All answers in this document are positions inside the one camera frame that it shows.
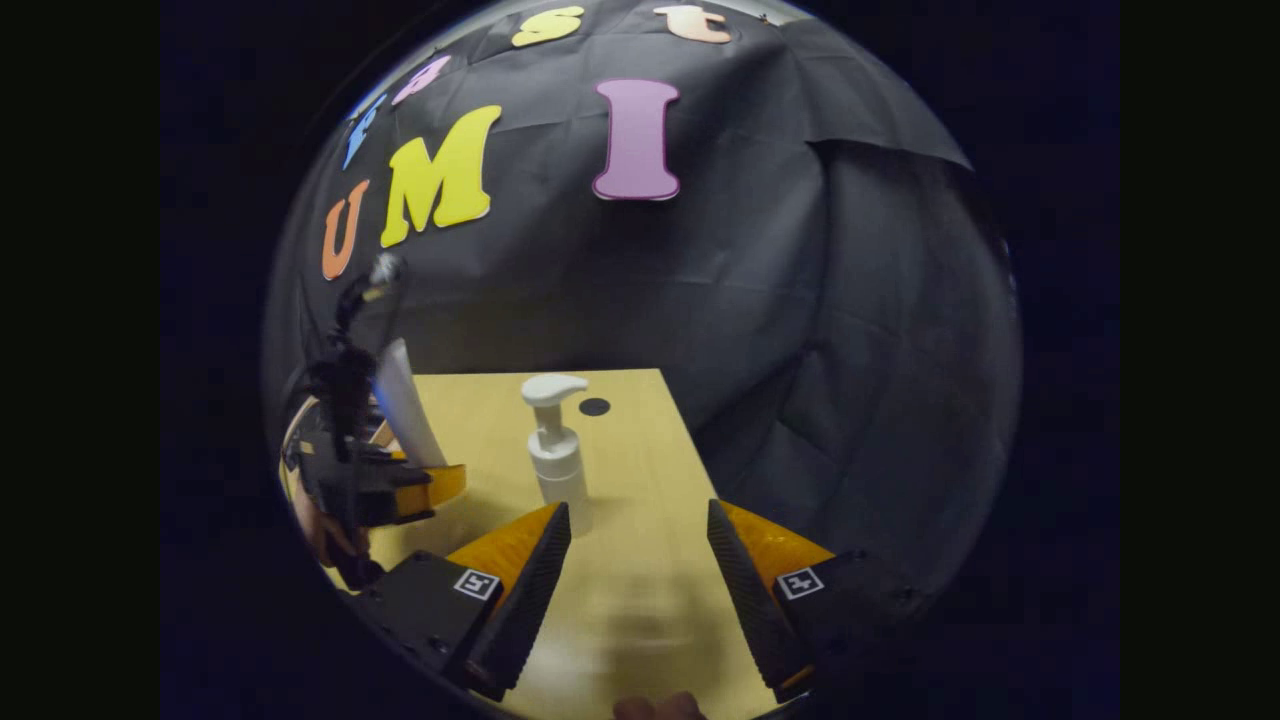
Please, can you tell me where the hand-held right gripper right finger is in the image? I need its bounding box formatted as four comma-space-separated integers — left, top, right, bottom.
705, 498, 928, 706

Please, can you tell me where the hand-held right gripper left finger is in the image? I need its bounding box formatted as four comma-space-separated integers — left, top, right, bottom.
350, 500, 574, 703

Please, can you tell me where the white squeeze tube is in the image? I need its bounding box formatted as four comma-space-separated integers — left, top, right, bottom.
374, 338, 449, 469

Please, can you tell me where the white pump bottle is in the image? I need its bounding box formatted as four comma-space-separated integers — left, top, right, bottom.
519, 373, 594, 538

